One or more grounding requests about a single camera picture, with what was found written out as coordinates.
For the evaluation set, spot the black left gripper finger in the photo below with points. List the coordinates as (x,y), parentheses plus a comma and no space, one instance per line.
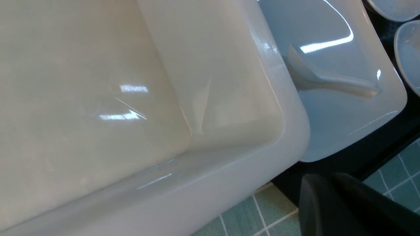
(343,206)

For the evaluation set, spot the large white square plate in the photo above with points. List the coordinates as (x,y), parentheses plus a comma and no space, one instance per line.
(337,36)

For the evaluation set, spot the white ceramic spoon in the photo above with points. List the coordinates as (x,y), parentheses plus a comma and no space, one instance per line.
(308,71)

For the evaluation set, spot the small white bowl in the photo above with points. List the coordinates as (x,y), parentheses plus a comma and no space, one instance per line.
(396,10)
(406,45)

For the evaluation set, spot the black serving tray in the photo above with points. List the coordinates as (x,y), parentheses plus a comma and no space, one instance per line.
(361,158)

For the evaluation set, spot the green checked tablecloth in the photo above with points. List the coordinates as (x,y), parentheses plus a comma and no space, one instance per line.
(268,212)

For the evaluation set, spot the large white plastic tub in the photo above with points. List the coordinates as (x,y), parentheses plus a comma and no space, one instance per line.
(139,117)

